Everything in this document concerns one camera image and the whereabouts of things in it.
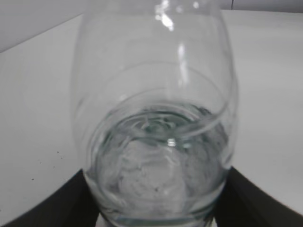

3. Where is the clear Cestbon water bottle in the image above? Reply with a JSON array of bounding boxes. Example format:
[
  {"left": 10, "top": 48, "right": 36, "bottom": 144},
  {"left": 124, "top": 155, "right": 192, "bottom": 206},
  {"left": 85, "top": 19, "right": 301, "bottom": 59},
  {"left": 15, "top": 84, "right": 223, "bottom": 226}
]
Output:
[{"left": 70, "top": 0, "right": 239, "bottom": 227}]

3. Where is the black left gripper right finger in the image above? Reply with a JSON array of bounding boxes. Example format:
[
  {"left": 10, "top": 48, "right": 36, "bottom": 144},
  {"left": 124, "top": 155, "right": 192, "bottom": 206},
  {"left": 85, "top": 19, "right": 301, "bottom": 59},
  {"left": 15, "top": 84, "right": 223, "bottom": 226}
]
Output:
[{"left": 214, "top": 168, "right": 303, "bottom": 227}]

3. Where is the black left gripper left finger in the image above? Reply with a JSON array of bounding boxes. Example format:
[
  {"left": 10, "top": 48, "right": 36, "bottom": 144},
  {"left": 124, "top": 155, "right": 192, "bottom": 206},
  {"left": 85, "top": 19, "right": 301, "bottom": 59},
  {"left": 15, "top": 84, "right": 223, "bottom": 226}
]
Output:
[{"left": 4, "top": 170, "right": 99, "bottom": 227}]

